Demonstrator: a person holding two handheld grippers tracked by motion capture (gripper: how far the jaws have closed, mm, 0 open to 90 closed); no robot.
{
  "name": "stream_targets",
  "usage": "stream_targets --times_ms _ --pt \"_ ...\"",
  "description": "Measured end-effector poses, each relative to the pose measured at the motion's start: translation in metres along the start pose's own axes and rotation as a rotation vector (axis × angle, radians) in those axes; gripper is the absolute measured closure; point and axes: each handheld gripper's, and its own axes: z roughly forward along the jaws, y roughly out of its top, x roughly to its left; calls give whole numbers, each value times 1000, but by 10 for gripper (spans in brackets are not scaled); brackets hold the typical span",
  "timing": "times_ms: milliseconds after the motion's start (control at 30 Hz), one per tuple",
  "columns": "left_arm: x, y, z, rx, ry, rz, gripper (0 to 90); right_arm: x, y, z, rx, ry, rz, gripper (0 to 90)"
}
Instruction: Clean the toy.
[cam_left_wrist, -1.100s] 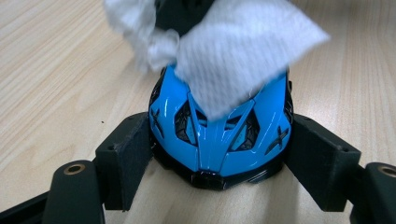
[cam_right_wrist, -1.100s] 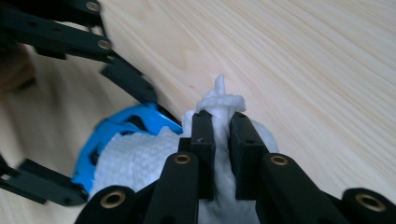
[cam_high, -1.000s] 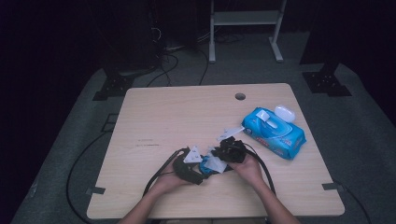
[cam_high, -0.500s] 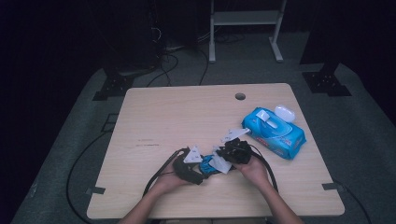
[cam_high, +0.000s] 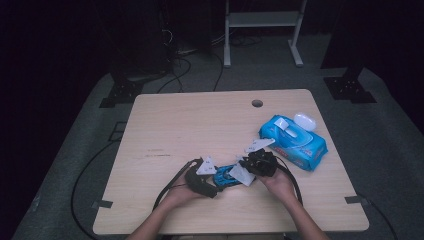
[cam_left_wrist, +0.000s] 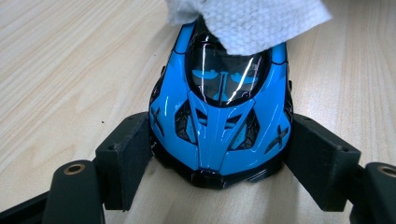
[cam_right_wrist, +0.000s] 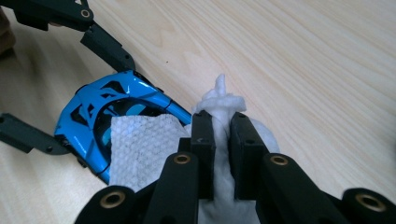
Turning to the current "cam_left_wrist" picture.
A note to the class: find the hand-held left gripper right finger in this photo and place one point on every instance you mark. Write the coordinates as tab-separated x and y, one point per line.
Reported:
323	165

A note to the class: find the blue toy car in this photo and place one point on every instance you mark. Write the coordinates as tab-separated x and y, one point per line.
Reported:
218	140

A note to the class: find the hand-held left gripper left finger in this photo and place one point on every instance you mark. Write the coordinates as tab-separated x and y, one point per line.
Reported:
121	165

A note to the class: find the white wet wipe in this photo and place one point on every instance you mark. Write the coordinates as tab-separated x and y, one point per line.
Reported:
249	25

